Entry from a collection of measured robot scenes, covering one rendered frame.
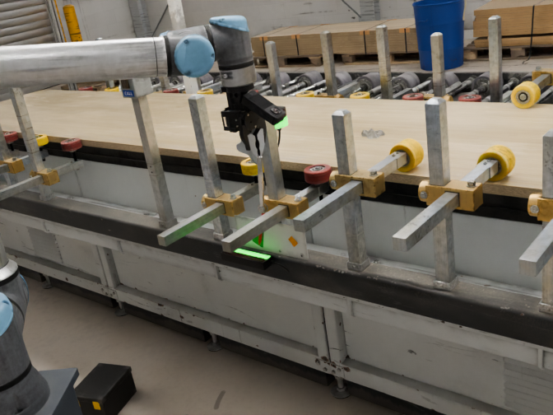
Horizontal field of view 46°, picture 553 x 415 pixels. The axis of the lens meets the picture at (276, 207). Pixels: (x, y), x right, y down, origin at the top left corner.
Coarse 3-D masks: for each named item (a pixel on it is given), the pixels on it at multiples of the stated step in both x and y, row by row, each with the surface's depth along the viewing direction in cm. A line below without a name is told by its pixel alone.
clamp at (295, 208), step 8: (264, 200) 185; (272, 200) 182; (280, 200) 181; (288, 200) 180; (304, 200) 179; (272, 208) 183; (288, 208) 179; (296, 208) 177; (304, 208) 179; (296, 216) 178
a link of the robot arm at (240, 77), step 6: (252, 66) 161; (222, 72) 161; (228, 72) 160; (234, 72) 160; (240, 72) 160; (246, 72) 160; (252, 72) 162; (222, 78) 162; (228, 78) 161; (234, 78) 160; (240, 78) 160; (246, 78) 161; (252, 78) 162; (222, 84) 163; (228, 84) 161; (234, 84) 161; (240, 84) 161; (246, 84) 161
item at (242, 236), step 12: (300, 192) 187; (312, 192) 187; (324, 192) 191; (264, 216) 175; (276, 216) 176; (288, 216) 180; (252, 228) 168; (264, 228) 172; (228, 240) 163; (240, 240) 166
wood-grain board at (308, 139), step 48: (48, 96) 379; (96, 96) 355; (288, 96) 285; (96, 144) 264; (192, 144) 236; (288, 144) 218; (384, 144) 203; (480, 144) 190; (528, 144) 183; (528, 192) 156
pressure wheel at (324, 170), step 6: (306, 168) 191; (312, 168) 191; (318, 168) 189; (324, 168) 189; (330, 168) 189; (306, 174) 188; (312, 174) 187; (318, 174) 186; (324, 174) 187; (330, 174) 188; (306, 180) 189; (312, 180) 188; (318, 180) 187; (324, 180) 187
